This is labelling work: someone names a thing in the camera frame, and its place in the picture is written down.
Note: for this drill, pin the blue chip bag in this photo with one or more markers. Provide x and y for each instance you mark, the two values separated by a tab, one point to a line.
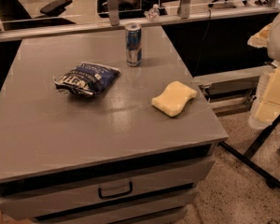
87	79

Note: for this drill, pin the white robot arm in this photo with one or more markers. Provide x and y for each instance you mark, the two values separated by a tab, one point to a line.
266	108

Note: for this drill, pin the yellow sponge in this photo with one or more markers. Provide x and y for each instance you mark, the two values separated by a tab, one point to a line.
174	98

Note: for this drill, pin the grey drawer cabinet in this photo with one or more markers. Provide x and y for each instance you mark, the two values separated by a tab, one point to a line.
57	149

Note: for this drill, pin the blue silver drink can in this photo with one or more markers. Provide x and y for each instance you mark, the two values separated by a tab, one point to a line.
133	35

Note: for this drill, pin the clear plastic water bottle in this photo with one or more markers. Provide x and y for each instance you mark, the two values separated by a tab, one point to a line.
153	14

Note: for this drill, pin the black metal stand base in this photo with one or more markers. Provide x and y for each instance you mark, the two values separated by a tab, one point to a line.
245	158

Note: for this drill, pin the black office chair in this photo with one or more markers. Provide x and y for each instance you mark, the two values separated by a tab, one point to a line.
16	10

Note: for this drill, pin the black drawer handle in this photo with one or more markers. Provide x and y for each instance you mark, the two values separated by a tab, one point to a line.
113	191

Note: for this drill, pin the grey metal rail post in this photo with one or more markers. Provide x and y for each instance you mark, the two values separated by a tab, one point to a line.
113	12
183	9

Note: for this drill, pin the grey metal rail post right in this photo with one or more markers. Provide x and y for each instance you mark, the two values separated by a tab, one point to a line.
183	9

